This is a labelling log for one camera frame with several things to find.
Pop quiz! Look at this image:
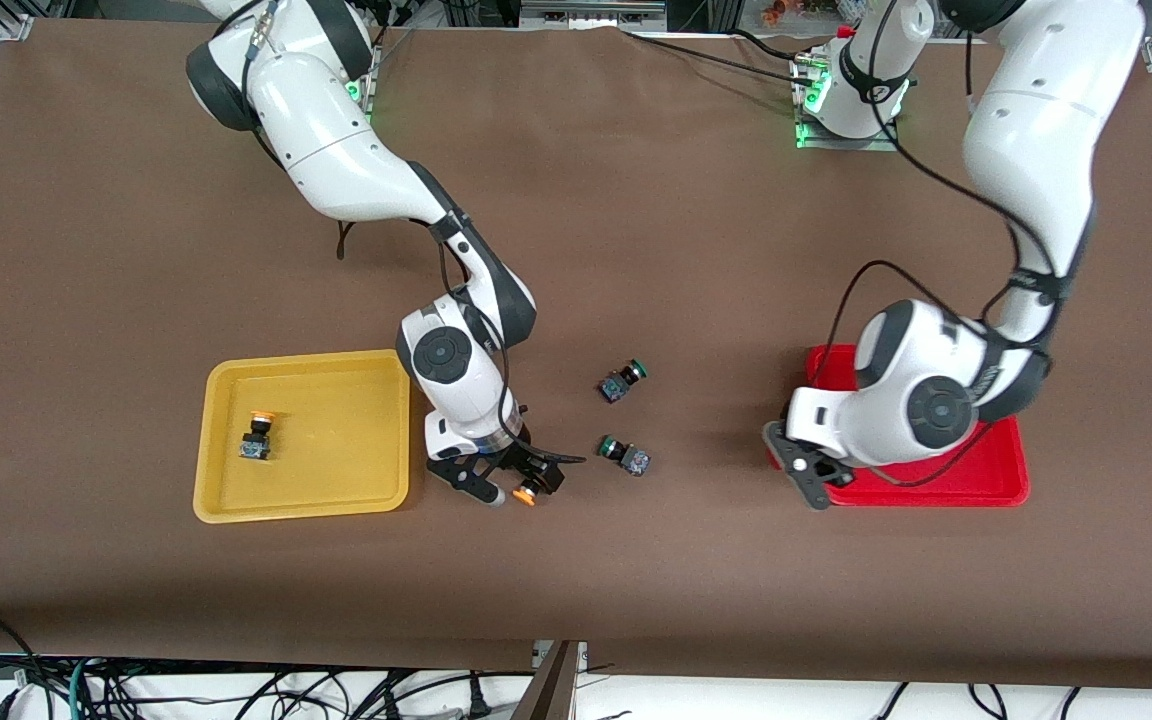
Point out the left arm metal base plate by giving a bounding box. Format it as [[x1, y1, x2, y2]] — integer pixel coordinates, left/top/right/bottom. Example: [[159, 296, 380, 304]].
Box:
[[791, 55, 902, 151]]

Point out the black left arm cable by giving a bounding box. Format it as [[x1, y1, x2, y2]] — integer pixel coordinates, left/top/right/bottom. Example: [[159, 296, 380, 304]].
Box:
[[826, 0, 1057, 491]]

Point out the brown table leg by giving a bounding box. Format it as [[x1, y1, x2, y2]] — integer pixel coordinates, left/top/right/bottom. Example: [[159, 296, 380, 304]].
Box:
[[511, 640, 582, 720]]

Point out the yellow plastic tray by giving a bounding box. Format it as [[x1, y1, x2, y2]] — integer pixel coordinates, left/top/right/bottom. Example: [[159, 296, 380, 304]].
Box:
[[193, 349, 412, 525]]

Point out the black cable on table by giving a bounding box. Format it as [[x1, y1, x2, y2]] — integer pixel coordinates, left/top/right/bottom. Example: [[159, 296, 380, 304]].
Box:
[[621, 28, 812, 86]]

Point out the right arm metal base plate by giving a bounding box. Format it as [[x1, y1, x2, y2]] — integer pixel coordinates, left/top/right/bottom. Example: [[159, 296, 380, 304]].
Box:
[[341, 45, 382, 126]]

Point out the white table bracket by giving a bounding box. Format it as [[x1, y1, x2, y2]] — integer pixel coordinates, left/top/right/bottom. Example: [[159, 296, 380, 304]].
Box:
[[533, 640, 589, 673]]

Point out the red plastic tray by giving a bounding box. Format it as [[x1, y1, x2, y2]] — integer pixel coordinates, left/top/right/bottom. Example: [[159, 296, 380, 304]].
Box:
[[804, 345, 1031, 508]]

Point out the green push button switch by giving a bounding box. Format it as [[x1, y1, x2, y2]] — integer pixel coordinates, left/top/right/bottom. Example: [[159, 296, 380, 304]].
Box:
[[598, 360, 648, 404], [598, 435, 652, 477]]

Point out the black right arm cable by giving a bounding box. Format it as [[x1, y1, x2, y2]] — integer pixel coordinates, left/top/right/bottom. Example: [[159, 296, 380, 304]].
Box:
[[241, 0, 527, 456]]

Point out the teal floor cable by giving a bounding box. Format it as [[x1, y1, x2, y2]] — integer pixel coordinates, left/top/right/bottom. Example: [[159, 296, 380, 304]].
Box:
[[66, 655, 97, 720]]

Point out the grey metal device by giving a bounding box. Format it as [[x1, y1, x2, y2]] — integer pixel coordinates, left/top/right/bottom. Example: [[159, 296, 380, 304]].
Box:
[[519, 0, 667, 31]]

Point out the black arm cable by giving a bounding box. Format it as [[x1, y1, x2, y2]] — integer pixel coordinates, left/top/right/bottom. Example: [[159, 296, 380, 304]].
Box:
[[241, 0, 527, 456], [826, 0, 1057, 491]]

